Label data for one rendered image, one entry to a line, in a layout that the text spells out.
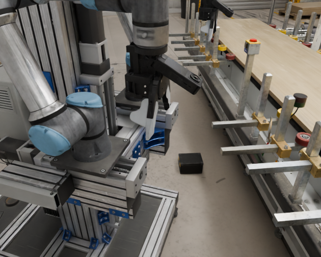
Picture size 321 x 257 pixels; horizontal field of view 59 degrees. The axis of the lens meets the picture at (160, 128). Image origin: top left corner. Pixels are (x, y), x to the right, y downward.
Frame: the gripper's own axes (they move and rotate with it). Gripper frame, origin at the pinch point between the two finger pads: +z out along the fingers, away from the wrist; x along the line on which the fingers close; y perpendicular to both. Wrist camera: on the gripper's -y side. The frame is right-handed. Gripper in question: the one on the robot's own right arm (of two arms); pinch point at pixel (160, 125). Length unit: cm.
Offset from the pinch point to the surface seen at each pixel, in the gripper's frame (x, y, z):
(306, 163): -44, -47, 36
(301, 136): -74, -50, 41
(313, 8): -834, -161, 104
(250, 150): -61, -27, 46
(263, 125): -87, -32, 46
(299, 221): -14, -42, 37
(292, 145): -71, -46, 46
